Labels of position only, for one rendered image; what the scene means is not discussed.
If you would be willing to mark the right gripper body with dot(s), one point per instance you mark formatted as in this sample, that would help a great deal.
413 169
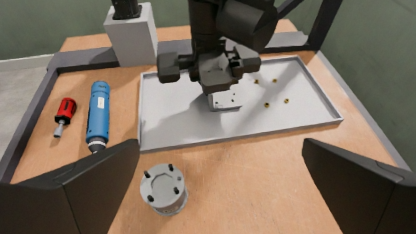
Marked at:
169 66

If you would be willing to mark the grey metal l-bracket with holes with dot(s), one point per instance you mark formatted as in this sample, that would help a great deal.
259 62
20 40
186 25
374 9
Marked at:
224 100

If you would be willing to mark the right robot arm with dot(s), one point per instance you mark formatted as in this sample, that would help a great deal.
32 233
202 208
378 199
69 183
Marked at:
250 23

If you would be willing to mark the red-handled nut driver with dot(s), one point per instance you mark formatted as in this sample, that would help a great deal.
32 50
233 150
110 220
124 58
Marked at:
64 115

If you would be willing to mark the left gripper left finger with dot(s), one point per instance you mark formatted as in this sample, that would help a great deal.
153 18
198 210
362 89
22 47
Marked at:
81 197

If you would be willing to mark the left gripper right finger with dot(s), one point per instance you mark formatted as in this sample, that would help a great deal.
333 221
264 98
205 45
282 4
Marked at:
364 195

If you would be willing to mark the blue cordless screwdriver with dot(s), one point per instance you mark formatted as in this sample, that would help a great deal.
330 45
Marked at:
97 133

